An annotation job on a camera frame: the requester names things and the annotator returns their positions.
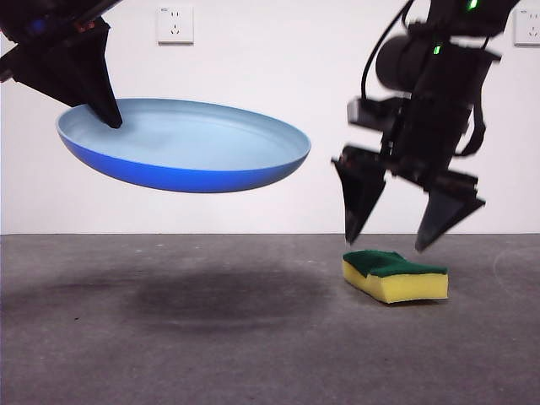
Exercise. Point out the yellow sponge with green scourer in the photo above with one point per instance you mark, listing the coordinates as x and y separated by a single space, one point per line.
405 289

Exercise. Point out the light blue round plate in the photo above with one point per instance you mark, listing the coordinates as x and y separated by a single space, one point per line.
190 139

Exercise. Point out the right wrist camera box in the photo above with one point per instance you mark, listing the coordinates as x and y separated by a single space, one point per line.
371 114

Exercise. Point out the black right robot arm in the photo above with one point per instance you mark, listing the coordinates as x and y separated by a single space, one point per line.
447 50

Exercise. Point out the white wall power socket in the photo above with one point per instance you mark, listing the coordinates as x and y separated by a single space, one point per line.
176 25
529 29

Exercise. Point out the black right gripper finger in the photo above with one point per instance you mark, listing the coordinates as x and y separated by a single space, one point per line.
443 215
358 198

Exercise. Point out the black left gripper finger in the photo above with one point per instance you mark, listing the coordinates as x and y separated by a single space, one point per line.
99 76
55 76

